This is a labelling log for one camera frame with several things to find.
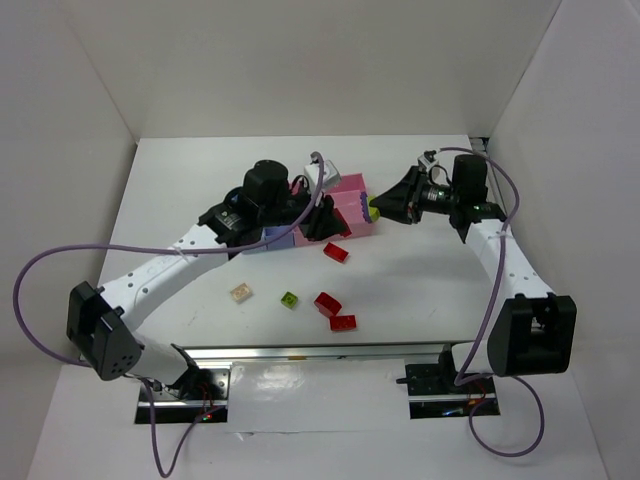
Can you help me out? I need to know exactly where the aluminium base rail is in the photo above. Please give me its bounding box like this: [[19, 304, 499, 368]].
[[77, 341, 501, 374]]

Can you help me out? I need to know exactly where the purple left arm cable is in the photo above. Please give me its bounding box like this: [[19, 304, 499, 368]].
[[12, 150, 329, 479]]

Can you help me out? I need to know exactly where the beige lego brick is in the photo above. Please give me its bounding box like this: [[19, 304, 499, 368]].
[[230, 283, 253, 303]]

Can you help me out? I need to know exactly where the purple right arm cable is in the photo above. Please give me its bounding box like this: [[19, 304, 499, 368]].
[[434, 145, 545, 457]]

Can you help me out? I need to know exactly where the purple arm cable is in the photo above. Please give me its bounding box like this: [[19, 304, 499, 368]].
[[434, 145, 545, 457], [12, 150, 329, 479]]

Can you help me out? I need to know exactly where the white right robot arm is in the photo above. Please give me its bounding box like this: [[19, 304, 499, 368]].
[[369, 148, 577, 387]]

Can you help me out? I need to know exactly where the red rectangular lego brick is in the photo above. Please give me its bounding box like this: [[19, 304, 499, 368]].
[[329, 315, 357, 332]]

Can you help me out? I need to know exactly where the lime green lego brick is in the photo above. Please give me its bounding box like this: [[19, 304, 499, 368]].
[[368, 197, 380, 224]]

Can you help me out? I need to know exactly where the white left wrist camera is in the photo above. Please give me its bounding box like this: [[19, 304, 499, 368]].
[[303, 160, 342, 193]]

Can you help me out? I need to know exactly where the purple lego brick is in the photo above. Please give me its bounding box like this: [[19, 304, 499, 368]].
[[360, 191, 372, 223]]

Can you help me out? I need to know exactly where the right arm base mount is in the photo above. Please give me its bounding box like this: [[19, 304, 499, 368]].
[[395, 352, 500, 420]]

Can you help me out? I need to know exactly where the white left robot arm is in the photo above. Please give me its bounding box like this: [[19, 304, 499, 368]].
[[67, 152, 347, 388]]

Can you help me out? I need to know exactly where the large pink container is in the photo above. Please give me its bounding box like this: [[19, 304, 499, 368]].
[[328, 173, 375, 240]]

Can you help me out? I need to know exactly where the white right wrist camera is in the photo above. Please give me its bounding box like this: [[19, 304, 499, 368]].
[[417, 150, 441, 183]]

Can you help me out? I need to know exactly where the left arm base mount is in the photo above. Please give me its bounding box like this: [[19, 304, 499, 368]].
[[151, 362, 231, 425]]

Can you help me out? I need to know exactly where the red arched lego brick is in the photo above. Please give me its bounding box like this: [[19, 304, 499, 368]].
[[314, 292, 342, 318]]

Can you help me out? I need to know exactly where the small green lego brick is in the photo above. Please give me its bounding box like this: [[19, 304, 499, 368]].
[[280, 291, 299, 309]]

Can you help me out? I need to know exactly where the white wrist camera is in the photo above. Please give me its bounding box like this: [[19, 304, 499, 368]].
[[417, 150, 441, 183], [303, 160, 342, 193]]

